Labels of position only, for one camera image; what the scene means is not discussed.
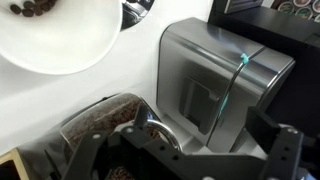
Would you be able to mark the wooden coffee organizer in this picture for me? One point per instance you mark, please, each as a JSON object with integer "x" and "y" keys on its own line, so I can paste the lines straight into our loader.
{"x": 11, "y": 165}

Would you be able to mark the Keurig coffee machine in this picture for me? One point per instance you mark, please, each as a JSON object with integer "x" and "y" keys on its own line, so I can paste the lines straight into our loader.
{"x": 241, "y": 5}

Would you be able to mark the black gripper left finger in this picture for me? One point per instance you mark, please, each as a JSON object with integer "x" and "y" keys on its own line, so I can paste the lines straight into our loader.
{"x": 85, "y": 153}

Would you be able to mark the roasted coffee beans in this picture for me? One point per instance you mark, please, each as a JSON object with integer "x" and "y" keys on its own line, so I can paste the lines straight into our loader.
{"x": 113, "y": 115}
{"x": 30, "y": 8}

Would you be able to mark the black coffee machine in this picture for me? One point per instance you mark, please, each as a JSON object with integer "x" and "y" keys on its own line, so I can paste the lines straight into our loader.
{"x": 286, "y": 43}

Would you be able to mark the patterned white paper cup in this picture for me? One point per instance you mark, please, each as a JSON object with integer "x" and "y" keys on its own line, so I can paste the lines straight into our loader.
{"x": 66, "y": 40}

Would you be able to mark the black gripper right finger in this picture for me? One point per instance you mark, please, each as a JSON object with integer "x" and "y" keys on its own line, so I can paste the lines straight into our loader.
{"x": 283, "y": 150}

